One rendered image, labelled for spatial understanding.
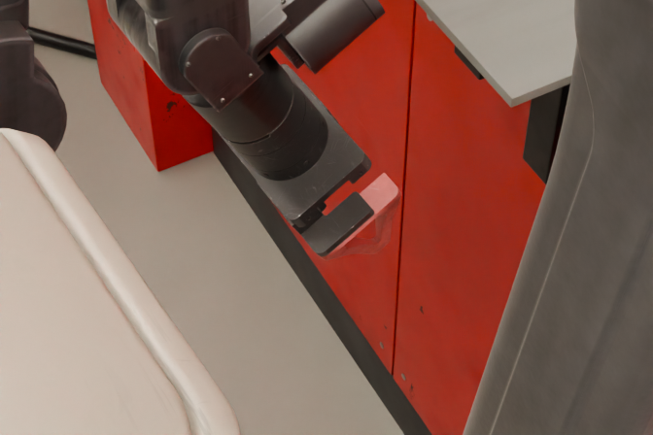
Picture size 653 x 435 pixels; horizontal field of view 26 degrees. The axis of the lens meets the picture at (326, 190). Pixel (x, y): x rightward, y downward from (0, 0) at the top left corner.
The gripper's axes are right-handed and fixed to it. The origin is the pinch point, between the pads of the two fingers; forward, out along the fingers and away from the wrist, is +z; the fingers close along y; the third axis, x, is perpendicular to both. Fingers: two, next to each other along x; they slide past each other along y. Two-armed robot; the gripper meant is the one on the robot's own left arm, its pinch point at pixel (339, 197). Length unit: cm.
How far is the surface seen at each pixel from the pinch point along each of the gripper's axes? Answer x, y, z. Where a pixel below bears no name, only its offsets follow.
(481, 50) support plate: -15.8, 6.8, 7.6
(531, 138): -16.4, 10.4, 29.2
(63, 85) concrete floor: 26, 122, 99
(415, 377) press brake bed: 10, 28, 87
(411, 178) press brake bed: -7, 33, 56
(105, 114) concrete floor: 23, 112, 100
